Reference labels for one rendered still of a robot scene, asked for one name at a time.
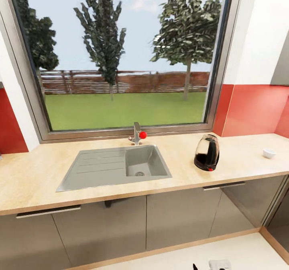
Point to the drop in sink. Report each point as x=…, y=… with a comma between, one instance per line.
x=112, y=166

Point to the electric kettle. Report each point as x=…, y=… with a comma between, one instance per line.
x=207, y=153

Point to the countertop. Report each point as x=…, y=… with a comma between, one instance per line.
x=29, y=180
x=272, y=141

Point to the fixed window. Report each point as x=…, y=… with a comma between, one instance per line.
x=90, y=69

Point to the coffee cup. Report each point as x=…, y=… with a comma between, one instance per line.
x=269, y=153

